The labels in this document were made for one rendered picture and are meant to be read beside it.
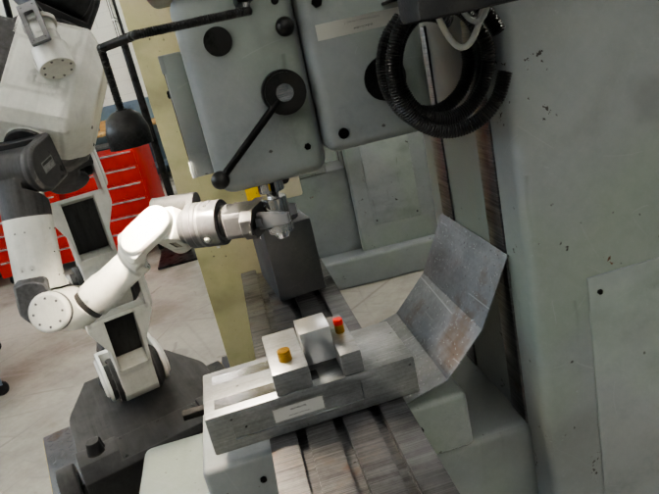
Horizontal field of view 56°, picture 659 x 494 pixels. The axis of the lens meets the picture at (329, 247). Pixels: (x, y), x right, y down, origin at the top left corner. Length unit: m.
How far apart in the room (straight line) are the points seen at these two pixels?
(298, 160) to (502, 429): 0.66
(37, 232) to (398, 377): 0.73
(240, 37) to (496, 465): 0.93
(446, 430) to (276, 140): 0.62
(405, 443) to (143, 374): 1.15
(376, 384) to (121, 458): 0.96
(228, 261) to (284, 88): 2.05
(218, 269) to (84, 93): 1.73
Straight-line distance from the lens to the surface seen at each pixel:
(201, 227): 1.16
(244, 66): 1.01
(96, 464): 1.83
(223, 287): 3.02
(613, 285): 1.16
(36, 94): 1.38
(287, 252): 1.48
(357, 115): 1.03
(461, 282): 1.26
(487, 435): 1.29
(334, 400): 1.03
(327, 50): 1.01
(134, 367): 1.93
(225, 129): 1.02
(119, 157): 5.69
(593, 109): 1.07
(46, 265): 1.29
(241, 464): 1.17
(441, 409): 1.19
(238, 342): 3.14
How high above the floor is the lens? 1.53
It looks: 19 degrees down
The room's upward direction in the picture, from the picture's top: 13 degrees counter-clockwise
